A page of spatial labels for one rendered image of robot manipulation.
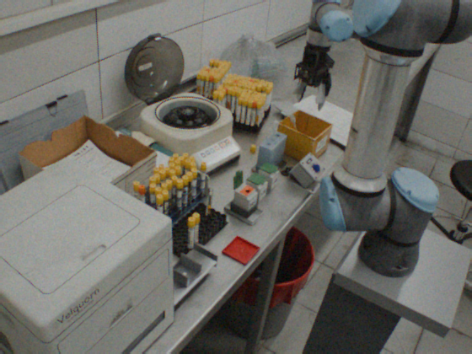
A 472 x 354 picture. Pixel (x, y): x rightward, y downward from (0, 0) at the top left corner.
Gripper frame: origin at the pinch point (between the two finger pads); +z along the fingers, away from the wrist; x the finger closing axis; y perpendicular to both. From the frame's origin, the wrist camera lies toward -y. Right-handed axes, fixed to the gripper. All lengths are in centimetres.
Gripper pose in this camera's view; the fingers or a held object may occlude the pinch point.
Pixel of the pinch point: (310, 102)
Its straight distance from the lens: 139.7
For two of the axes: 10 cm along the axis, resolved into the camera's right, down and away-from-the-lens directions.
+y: -6.0, 4.5, -6.6
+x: 8.0, 4.2, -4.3
